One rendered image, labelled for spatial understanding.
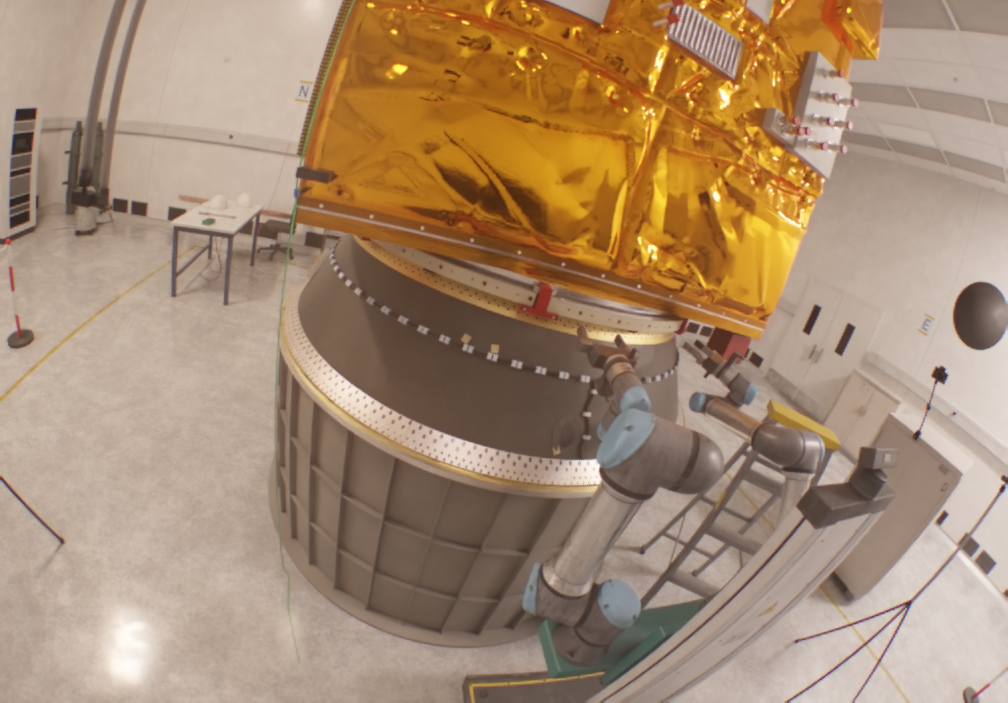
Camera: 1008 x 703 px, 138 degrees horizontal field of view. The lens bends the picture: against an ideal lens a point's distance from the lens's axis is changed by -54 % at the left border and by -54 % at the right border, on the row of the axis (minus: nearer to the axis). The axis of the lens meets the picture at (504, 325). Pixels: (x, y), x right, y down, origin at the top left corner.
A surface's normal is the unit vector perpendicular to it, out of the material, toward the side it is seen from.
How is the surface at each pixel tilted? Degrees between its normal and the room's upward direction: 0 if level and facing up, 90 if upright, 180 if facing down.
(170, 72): 90
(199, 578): 0
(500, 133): 87
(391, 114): 86
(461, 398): 62
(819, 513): 90
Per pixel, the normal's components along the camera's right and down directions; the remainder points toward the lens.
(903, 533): -0.93, -0.18
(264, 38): 0.23, 0.42
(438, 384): -0.06, -0.16
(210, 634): 0.29, -0.89
